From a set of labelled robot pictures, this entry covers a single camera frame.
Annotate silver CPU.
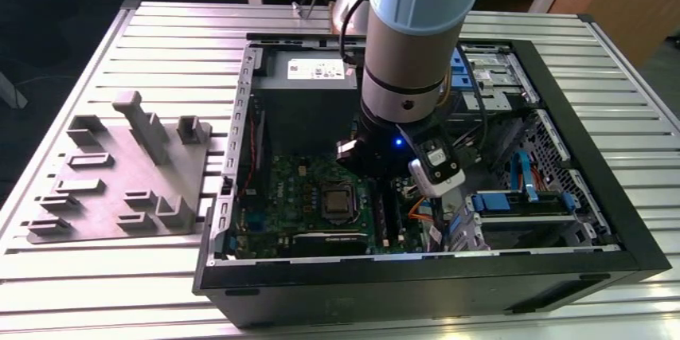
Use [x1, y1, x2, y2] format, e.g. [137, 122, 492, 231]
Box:
[324, 191, 353, 214]

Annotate grey power supply unit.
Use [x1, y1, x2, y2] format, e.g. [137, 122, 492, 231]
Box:
[248, 51, 368, 158]

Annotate green motherboard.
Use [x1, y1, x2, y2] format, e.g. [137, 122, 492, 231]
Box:
[233, 150, 426, 257]

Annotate blue drive carrier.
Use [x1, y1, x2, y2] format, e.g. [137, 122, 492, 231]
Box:
[448, 53, 474, 91]

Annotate hard disk in blue carrier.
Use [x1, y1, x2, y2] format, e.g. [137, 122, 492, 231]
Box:
[466, 190, 578, 217]

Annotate black graphics card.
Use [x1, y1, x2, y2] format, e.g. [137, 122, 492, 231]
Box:
[290, 230, 370, 257]

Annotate metal drive cage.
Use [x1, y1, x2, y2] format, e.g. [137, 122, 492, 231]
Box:
[445, 43, 541, 118]

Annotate black PC case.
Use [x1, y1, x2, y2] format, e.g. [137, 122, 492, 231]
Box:
[190, 31, 672, 329]

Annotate grey parts rack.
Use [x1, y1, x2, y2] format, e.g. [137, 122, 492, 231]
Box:
[24, 91, 213, 245]

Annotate grey chair base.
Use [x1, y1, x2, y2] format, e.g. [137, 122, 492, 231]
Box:
[0, 72, 29, 110]

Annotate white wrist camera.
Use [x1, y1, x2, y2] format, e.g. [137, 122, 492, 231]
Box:
[406, 135, 466, 198]

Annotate orange wires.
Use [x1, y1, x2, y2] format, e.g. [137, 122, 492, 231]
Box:
[406, 195, 429, 221]

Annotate black camera cable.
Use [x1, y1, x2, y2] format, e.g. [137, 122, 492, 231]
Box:
[466, 47, 493, 168]

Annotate red black twisted wire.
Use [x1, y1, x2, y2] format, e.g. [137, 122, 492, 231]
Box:
[236, 108, 268, 200]

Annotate blue flat data cable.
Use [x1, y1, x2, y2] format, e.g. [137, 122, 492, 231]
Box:
[509, 150, 541, 202]

